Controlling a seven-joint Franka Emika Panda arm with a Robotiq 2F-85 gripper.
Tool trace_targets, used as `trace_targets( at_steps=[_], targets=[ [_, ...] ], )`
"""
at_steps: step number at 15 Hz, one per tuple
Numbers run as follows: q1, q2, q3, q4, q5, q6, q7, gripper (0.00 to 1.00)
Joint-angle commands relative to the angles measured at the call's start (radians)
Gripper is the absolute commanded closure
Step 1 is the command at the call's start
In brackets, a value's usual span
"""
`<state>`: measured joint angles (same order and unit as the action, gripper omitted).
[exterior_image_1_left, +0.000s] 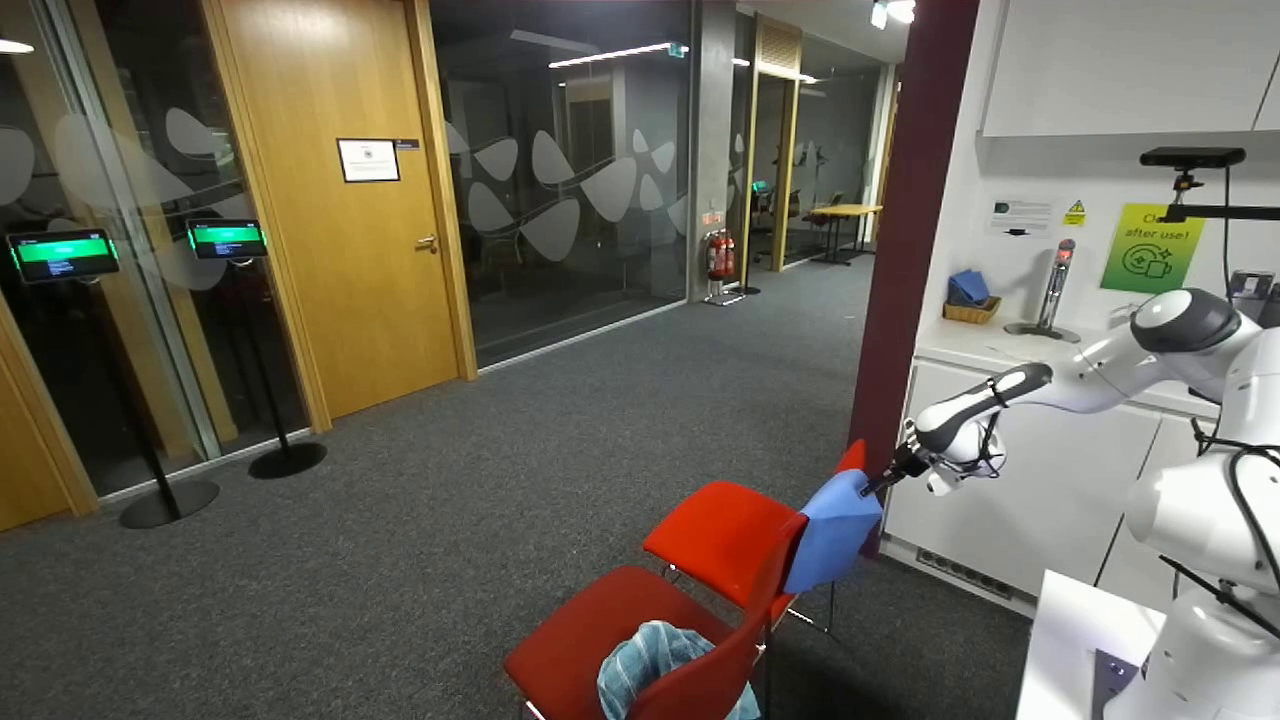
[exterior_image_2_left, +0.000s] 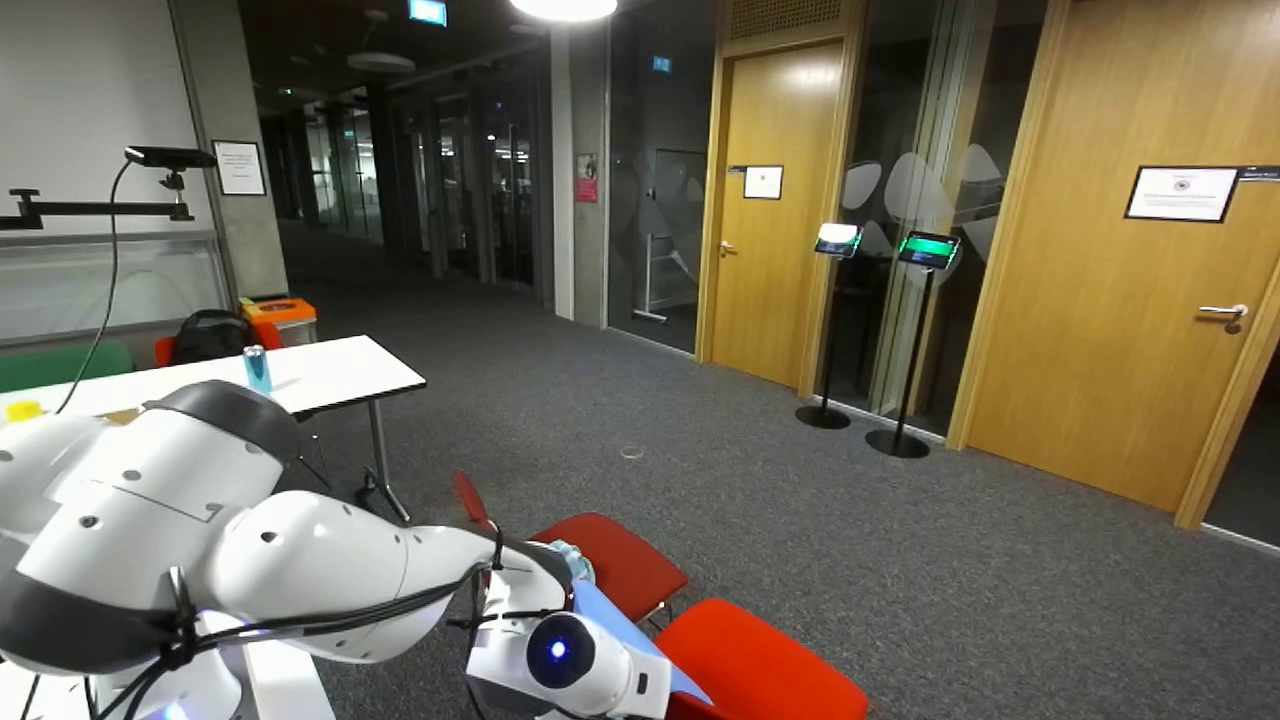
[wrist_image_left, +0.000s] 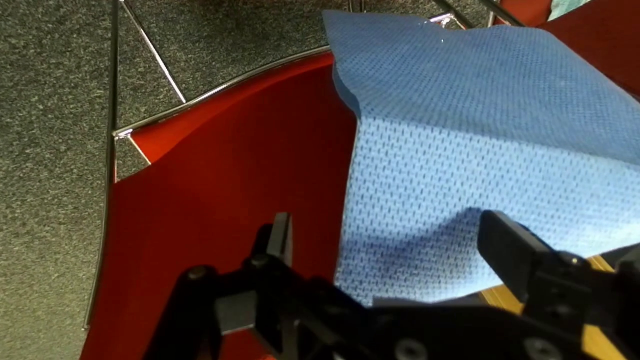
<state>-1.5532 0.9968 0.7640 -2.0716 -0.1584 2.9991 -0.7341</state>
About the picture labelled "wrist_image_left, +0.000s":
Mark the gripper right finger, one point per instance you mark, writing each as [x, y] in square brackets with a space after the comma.
[550, 280]

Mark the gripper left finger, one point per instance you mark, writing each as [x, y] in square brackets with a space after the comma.
[270, 300]

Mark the blue woven cloth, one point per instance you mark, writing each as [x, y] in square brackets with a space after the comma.
[475, 150]

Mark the red chair with chrome frame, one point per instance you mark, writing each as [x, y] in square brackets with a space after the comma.
[225, 190]

